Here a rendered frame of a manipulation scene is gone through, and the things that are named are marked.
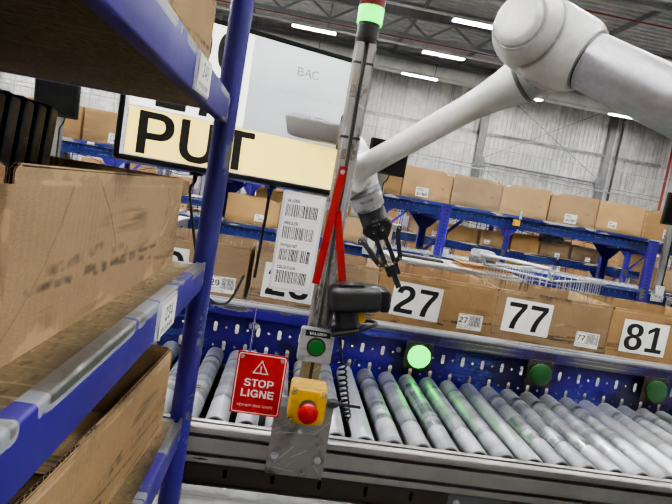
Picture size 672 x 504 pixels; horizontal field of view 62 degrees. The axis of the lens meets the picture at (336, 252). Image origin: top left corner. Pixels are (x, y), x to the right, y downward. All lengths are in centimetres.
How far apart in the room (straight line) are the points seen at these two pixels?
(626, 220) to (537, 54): 635
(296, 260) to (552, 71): 58
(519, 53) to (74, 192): 84
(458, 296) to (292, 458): 83
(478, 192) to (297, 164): 545
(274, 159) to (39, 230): 89
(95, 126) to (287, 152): 549
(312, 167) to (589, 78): 55
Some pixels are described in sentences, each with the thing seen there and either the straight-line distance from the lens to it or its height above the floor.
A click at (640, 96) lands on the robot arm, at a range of 104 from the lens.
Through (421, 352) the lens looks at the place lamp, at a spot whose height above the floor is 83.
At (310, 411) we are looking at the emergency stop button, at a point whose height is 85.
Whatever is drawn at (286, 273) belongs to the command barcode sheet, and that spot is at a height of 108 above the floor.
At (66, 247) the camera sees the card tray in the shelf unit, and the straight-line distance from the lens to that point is 36.
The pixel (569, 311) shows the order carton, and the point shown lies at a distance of 196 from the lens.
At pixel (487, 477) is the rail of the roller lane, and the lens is 132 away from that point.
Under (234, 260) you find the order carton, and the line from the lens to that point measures 172.
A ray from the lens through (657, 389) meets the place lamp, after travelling 209.
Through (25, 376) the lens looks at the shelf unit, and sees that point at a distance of 31.
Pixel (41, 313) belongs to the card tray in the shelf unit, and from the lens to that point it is 35.
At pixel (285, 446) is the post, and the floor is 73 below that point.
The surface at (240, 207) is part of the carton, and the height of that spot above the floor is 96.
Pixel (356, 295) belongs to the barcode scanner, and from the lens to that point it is 106.
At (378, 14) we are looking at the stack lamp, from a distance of 116.
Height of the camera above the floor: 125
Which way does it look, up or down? 6 degrees down
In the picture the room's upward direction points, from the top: 10 degrees clockwise
